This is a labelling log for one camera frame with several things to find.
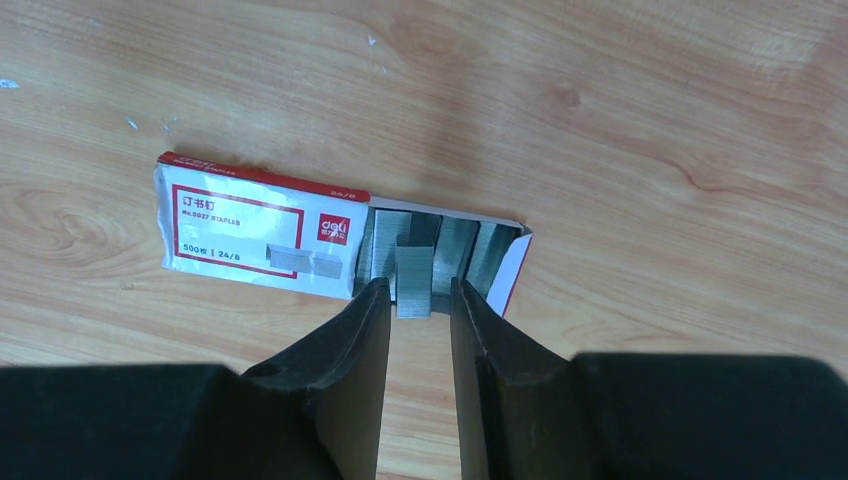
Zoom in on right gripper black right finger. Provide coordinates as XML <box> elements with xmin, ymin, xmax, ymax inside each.
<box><xmin>450</xmin><ymin>279</ymin><xmax>847</xmax><ymax>479</ymax></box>

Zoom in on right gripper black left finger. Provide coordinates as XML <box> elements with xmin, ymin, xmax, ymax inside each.
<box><xmin>1</xmin><ymin>279</ymin><xmax>391</xmax><ymax>479</ymax></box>

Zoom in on grey staple strip piece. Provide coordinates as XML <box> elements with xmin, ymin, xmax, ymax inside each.
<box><xmin>395</xmin><ymin>235</ymin><xmax>434</xmax><ymax>319</ymax></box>

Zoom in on red white staple box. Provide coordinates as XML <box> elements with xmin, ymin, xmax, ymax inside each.
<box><xmin>154</xmin><ymin>152</ymin><xmax>533</xmax><ymax>315</ymax></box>

